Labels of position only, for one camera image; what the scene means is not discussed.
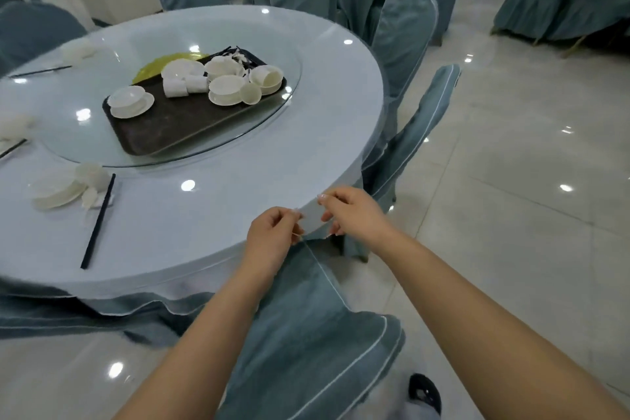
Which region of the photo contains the person's right forearm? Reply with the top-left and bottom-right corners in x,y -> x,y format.
377,231 -> 630,420

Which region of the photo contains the person's left forearm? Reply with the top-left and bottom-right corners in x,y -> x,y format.
113,264 -> 278,420

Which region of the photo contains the person's left hand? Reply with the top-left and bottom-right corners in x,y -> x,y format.
243,207 -> 305,284

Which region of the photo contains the person's right hand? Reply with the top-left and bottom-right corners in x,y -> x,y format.
317,186 -> 398,251

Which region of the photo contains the white round table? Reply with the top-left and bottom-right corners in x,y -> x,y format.
0,5 -> 386,301

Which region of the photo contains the person's black shoe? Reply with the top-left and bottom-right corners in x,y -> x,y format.
408,373 -> 444,416

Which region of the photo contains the black tray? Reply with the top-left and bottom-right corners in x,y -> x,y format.
102,46 -> 288,158

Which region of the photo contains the gold turntable base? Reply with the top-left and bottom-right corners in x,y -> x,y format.
131,52 -> 210,86

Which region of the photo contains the glass lazy susan turntable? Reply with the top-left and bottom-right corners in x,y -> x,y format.
37,23 -> 303,169

